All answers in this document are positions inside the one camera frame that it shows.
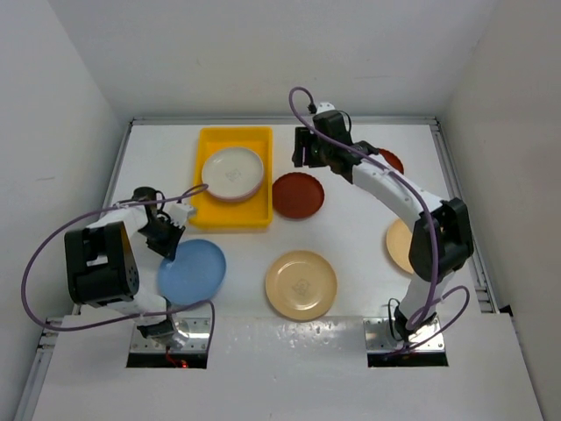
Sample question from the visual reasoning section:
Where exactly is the metal base plate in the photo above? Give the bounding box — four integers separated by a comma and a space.
129, 316, 210, 354
363, 317, 445, 354

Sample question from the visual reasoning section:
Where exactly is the red plate far right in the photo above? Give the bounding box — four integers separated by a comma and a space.
379, 148, 404, 175

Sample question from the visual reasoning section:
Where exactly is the pink plate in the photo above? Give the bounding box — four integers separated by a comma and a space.
208, 173, 263, 203

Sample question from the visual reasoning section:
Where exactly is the purple cable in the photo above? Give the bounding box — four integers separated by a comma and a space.
20, 182, 216, 347
288, 86, 471, 357

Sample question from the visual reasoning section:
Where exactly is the tan plate front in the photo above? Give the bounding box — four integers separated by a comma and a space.
265, 250, 338, 322

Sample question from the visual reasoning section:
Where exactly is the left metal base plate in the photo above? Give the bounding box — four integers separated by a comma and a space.
129, 316, 210, 354

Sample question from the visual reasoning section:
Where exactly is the blue plate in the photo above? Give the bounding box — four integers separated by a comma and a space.
157, 239, 227, 306

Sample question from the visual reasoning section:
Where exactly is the tan plate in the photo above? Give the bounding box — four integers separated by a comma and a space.
265, 250, 338, 322
386, 219, 414, 275

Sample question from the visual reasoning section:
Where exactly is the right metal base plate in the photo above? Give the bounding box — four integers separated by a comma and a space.
363, 317, 445, 354

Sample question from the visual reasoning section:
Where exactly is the tan plate right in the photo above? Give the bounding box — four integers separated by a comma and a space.
386, 219, 414, 275

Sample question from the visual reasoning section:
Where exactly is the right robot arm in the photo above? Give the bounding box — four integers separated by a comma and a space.
293, 108, 473, 340

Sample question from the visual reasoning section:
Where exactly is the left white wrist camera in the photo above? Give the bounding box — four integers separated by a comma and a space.
167, 203, 197, 228

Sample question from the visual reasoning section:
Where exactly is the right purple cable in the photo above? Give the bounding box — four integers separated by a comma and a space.
288, 86, 471, 357

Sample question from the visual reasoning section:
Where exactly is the red plate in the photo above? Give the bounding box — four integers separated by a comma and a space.
272, 172, 325, 220
379, 148, 404, 175

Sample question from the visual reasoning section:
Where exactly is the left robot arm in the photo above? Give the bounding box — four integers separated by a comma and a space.
64, 187, 196, 344

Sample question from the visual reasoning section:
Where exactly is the red plate centre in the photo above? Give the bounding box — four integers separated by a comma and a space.
272, 172, 325, 220

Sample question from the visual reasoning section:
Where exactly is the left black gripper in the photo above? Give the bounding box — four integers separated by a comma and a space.
137, 216, 185, 260

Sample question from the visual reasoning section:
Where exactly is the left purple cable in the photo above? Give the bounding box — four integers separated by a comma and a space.
20, 182, 216, 347

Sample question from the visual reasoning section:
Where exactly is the white plate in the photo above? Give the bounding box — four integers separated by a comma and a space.
202, 146, 265, 191

